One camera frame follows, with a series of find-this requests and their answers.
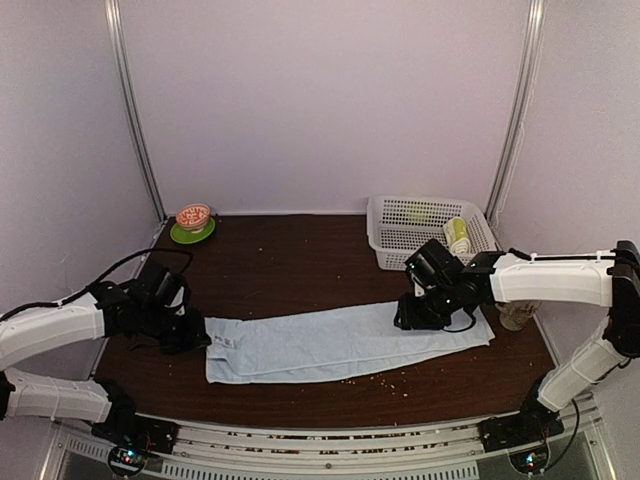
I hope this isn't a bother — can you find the white perforated plastic basket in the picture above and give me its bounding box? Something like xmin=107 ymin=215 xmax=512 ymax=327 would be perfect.
xmin=366 ymin=195 xmax=498 ymax=271

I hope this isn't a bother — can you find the right aluminium frame post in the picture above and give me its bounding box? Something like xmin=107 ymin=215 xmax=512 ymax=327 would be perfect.
xmin=485 ymin=0 xmax=547 ymax=227

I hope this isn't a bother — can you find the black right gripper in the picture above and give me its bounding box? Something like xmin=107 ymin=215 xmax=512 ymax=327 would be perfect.
xmin=394 ymin=284 xmax=459 ymax=331

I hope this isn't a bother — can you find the left aluminium frame post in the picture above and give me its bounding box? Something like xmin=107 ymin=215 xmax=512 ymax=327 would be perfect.
xmin=104 ymin=0 xmax=167 ymax=222

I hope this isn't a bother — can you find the green crocodile pattern towel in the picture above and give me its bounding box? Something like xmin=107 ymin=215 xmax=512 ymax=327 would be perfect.
xmin=443 ymin=217 xmax=471 ymax=254

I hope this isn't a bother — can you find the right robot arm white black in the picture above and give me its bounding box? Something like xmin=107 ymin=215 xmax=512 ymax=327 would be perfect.
xmin=394 ymin=240 xmax=639 ymax=442

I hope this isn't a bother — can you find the green plate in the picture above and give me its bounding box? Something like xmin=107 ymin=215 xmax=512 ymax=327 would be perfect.
xmin=170 ymin=217 xmax=216 ymax=245

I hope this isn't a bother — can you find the light blue towel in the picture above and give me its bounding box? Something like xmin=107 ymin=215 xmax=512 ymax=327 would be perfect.
xmin=205 ymin=302 xmax=495 ymax=385

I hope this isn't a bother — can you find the front aluminium rail panel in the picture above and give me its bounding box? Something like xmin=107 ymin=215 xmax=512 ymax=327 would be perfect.
xmin=36 ymin=397 xmax=619 ymax=479

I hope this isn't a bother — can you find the red patterned ceramic bowl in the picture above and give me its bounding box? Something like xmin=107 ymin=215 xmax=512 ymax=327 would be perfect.
xmin=176 ymin=204 xmax=211 ymax=232

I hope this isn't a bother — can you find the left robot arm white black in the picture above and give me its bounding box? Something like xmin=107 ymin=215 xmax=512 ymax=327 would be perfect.
xmin=1 ymin=261 xmax=212 ymax=444

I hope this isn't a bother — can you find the aluminium frame post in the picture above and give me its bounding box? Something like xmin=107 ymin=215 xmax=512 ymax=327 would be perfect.
xmin=104 ymin=0 xmax=167 ymax=222
xmin=485 ymin=0 xmax=547 ymax=227

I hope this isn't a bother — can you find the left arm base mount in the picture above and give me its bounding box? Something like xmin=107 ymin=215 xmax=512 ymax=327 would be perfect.
xmin=91 ymin=379 xmax=179 ymax=479

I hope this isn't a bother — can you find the black braided left cable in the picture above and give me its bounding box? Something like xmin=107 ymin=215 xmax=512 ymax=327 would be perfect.
xmin=0 ymin=248 xmax=195 ymax=324

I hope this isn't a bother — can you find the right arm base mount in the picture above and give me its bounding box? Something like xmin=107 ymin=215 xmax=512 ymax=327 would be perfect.
xmin=477 ymin=399 xmax=581 ymax=477

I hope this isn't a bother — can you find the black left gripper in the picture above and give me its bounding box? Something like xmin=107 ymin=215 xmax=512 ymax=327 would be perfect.
xmin=140 ymin=302 xmax=210 ymax=356

